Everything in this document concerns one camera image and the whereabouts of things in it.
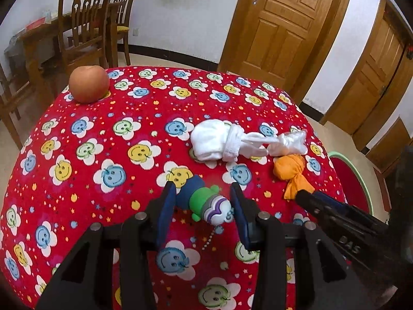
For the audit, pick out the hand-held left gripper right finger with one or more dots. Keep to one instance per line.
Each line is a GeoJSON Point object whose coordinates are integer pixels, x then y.
{"type": "Point", "coordinates": [241, 221]}

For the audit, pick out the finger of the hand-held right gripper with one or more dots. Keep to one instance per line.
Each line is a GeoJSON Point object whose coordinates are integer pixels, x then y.
{"type": "Point", "coordinates": [335, 204]}
{"type": "Point", "coordinates": [317, 210]}

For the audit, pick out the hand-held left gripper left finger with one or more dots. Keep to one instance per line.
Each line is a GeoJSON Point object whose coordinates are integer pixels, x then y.
{"type": "Point", "coordinates": [166, 214]}

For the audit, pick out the red bin with green rim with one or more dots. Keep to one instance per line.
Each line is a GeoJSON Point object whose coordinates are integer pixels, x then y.
{"type": "Point", "coordinates": [350, 174]}

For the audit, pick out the orange knotted cloth bundle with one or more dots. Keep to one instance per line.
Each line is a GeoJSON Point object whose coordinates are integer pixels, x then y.
{"type": "Point", "coordinates": [288, 168]}

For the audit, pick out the plain wooden door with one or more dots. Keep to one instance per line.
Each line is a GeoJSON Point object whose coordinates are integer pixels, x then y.
{"type": "Point", "coordinates": [388, 145]}

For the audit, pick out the white knotted cloth bundle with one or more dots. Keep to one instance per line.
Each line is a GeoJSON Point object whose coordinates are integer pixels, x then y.
{"type": "Point", "coordinates": [209, 139]}

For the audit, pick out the red flower print tablecloth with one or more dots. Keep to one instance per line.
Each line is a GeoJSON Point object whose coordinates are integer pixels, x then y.
{"type": "Point", "coordinates": [96, 142]}

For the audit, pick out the narrow wooden panel door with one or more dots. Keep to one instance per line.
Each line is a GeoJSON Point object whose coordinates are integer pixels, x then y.
{"type": "Point", "coordinates": [371, 67]}

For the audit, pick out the apple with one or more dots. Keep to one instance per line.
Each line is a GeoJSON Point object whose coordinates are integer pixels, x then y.
{"type": "Point", "coordinates": [89, 84]}

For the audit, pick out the wide wooden panel door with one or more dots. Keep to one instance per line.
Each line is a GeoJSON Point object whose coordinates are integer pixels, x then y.
{"type": "Point", "coordinates": [280, 22]}

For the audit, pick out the yellow seat cushion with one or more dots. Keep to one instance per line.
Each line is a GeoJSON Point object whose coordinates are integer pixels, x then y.
{"type": "Point", "coordinates": [122, 28]}

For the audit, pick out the wooden chair with cushion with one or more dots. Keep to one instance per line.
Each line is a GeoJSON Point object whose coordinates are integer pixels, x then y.
{"type": "Point", "coordinates": [124, 6]}

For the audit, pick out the wooden dining table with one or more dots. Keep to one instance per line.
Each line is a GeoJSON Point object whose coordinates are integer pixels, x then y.
{"type": "Point", "coordinates": [42, 38]}

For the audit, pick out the wooden slat-back chair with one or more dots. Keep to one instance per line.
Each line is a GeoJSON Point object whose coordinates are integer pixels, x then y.
{"type": "Point", "coordinates": [84, 13]}

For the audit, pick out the red packet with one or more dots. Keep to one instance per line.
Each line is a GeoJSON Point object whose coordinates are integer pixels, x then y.
{"type": "Point", "coordinates": [36, 24]}

